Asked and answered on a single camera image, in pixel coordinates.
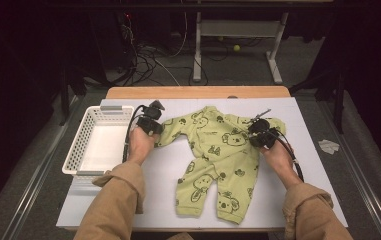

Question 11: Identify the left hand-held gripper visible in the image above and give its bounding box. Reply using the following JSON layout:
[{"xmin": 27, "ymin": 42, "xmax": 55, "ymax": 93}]
[{"xmin": 136, "ymin": 99, "xmax": 166, "ymax": 136}]

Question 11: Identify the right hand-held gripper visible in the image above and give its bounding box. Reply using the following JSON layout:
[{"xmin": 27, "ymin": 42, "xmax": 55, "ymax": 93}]
[{"xmin": 244, "ymin": 109, "xmax": 280, "ymax": 149}]

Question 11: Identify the green printed baby romper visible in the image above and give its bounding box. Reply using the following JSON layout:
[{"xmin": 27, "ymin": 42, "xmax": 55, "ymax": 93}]
[{"xmin": 154, "ymin": 105, "xmax": 286, "ymax": 225}]

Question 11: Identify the white plastic basket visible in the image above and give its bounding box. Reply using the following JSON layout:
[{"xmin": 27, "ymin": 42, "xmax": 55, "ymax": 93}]
[{"xmin": 61, "ymin": 105, "xmax": 135, "ymax": 177}]

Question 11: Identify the person's left hand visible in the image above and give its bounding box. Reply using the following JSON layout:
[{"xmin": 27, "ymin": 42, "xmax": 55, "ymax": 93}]
[{"xmin": 126, "ymin": 127, "xmax": 161, "ymax": 166}]

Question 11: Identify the person's right hand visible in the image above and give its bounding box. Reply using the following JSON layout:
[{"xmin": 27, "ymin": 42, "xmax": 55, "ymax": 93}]
[{"xmin": 259, "ymin": 139, "xmax": 304, "ymax": 190}]

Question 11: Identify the white board sheet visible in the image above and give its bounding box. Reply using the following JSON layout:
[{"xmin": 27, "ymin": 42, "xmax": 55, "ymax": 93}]
[{"xmin": 56, "ymin": 97, "xmax": 349, "ymax": 231}]

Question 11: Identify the crumpled white paper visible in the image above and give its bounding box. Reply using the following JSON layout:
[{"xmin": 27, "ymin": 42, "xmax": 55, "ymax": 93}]
[{"xmin": 317, "ymin": 139, "xmax": 341, "ymax": 155}]

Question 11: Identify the black stand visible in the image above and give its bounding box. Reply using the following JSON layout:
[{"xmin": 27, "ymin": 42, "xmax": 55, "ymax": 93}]
[
  {"xmin": 59, "ymin": 66, "xmax": 87, "ymax": 127},
  {"xmin": 289, "ymin": 66, "xmax": 347, "ymax": 135}
]

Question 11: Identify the person's tan trouser leg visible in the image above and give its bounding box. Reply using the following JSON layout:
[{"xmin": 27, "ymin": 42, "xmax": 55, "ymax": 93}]
[{"xmin": 166, "ymin": 232, "xmax": 194, "ymax": 240}]

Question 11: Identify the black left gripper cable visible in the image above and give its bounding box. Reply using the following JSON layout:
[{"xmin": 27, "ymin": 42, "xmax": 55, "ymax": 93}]
[{"xmin": 121, "ymin": 104, "xmax": 147, "ymax": 164}]

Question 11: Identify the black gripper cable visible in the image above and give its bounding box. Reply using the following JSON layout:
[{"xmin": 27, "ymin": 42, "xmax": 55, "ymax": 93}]
[
  {"xmin": 274, "ymin": 128, "xmax": 306, "ymax": 183},
  {"xmin": 121, "ymin": 104, "xmax": 147, "ymax": 164}
]

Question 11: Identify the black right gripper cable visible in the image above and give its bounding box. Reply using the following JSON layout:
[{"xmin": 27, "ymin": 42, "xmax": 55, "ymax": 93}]
[{"xmin": 274, "ymin": 128, "xmax": 306, "ymax": 183}]

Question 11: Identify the tangle of floor cables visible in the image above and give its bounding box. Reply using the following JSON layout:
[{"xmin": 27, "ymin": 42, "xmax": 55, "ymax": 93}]
[{"xmin": 116, "ymin": 13, "xmax": 209, "ymax": 87}]

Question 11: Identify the white desk frame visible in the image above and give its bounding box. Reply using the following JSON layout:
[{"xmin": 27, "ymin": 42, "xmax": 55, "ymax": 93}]
[{"xmin": 192, "ymin": 11, "xmax": 290, "ymax": 84}]

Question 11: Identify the metal floor rail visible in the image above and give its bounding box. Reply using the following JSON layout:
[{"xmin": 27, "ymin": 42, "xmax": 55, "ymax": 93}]
[
  {"xmin": 0, "ymin": 96, "xmax": 79, "ymax": 240},
  {"xmin": 317, "ymin": 99, "xmax": 381, "ymax": 240}
]

